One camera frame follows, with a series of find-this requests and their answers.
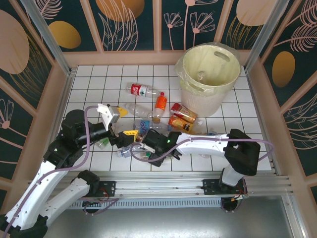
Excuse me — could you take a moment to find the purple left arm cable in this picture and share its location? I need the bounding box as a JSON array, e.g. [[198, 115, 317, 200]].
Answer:
[[3, 105, 121, 235]]

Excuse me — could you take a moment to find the orange juice bottle black label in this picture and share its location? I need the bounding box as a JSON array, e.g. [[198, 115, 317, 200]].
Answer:
[[168, 115, 204, 136]]

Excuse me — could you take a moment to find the red label water bottle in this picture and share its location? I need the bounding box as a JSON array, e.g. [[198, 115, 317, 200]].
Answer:
[[126, 83, 165, 99]]

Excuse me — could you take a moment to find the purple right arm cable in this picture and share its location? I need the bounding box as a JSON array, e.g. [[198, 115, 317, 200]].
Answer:
[[130, 138, 275, 199]]

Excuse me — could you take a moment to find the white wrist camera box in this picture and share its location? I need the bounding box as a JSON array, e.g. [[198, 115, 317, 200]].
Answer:
[[97, 103, 122, 131], [141, 143, 156, 154]]

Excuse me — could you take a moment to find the clear bottle blue lettered label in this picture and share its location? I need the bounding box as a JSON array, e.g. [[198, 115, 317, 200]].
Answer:
[[133, 119, 172, 136]]

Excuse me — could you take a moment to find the slotted grey cable duct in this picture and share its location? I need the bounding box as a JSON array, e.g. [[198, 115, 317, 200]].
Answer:
[[66, 198, 223, 210]]

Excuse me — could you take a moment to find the aluminium side rail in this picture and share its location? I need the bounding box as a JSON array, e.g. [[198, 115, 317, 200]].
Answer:
[[39, 69, 76, 179], [245, 70, 282, 176]]

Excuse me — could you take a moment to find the aluminium frame post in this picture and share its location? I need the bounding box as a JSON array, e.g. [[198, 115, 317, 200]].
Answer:
[[245, 0, 290, 72], [19, 0, 75, 75]]

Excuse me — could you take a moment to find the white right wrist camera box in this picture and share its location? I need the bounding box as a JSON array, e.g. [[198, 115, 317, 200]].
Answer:
[[141, 143, 156, 154]]

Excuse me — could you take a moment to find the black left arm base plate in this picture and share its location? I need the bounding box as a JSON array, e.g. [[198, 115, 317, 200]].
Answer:
[[71, 180, 117, 198]]

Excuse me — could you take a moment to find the black round cable port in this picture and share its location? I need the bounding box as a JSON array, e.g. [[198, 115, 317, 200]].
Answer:
[[221, 197, 245, 213], [82, 199, 107, 215]]

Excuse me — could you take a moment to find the bright green label bottle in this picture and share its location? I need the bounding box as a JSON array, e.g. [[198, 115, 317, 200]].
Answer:
[[95, 137, 111, 150]]

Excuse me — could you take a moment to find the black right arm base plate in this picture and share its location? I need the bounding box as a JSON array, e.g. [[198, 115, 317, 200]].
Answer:
[[202, 178, 248, 195]]

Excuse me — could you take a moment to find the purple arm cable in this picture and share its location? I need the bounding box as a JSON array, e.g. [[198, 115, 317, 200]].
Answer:
[[130, 138, 275, 199], [3, 105, 121, 235]]

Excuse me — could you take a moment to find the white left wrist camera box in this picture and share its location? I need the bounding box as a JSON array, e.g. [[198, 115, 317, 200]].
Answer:
[[97, 103, 122, 131]]

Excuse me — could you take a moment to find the cream plastic waste bin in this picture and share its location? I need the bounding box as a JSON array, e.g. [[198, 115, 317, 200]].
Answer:
[[178, 44, 242, 117]]

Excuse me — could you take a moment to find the orange label brown cap bottle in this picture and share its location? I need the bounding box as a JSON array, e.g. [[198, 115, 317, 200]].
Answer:
[[152, 95, 168, 123]]

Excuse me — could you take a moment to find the clear unlabelled bottle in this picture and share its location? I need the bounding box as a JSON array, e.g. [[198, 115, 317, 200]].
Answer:
[[125, 103, 153, 119]]

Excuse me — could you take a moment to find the grey metal sheet panel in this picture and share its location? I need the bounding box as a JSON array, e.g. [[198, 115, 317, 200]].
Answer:
[[14, 208, 308, 238]]

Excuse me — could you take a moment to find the aluminium mounting rail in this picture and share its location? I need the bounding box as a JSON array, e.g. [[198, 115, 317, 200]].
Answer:
[[23, 171, 294, 199]]

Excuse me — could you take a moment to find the red yellow label tea bottle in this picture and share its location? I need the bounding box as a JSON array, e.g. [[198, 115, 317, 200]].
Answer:
[[170, 103, 199, 123]]

